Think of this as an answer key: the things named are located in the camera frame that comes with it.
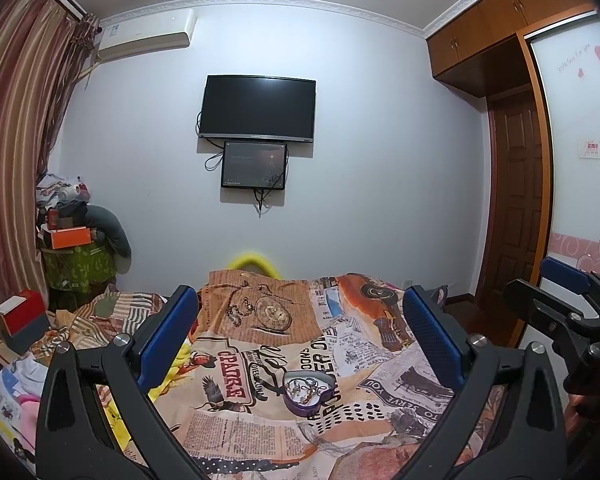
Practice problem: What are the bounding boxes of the white wall air conditioner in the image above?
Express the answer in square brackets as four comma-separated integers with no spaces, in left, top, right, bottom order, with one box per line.
[97,9,196,62]

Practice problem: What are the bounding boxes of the orange box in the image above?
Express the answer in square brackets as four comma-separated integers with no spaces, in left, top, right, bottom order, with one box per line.
[48,226,92,250]

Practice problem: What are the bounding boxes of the red and white box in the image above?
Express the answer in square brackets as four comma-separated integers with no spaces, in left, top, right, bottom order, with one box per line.
[0,289,50,354]

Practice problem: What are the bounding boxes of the newspaper print duvet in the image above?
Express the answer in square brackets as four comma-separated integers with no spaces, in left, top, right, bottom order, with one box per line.
[148,270,453,479]

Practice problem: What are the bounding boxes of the green camouflage covered stand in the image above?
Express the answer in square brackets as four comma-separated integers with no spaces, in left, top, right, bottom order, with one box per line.
[41,243,116,294]

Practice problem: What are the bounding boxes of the striped patchwork blanket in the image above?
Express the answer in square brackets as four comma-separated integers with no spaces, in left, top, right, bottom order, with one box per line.
[29,289,166,365]

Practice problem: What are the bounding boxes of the large black wall television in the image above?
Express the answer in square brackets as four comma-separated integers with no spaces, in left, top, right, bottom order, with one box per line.
[198,75,316,143]

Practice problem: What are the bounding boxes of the brown wooden wardrobe cabinets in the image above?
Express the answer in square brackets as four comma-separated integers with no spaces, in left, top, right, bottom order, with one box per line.
[427,0,592,98]

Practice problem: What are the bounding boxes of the striped brown curtain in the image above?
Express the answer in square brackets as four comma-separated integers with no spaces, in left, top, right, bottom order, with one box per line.
[0,0,98,328]

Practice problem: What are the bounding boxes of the grey jacket on stand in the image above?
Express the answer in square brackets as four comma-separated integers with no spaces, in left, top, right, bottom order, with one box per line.
[85,205,132,274]

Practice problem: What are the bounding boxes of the purple heart-shaped tin box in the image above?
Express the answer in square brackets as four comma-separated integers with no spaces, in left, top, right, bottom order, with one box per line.
[283,370,336,418]

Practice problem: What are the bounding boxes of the brown wooden door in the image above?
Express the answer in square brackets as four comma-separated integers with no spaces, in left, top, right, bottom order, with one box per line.
[474,91,544,346]

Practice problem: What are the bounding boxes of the white sliding wardrobe door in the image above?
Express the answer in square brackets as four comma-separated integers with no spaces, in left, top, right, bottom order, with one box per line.
[526,12,600,274]

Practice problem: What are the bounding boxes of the small black wall monitor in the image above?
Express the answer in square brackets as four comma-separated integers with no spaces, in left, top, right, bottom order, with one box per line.
[221,141,288,191]

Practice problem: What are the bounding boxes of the yellow object behind bed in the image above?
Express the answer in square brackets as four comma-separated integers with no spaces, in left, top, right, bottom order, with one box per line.
[227,252,282,280]

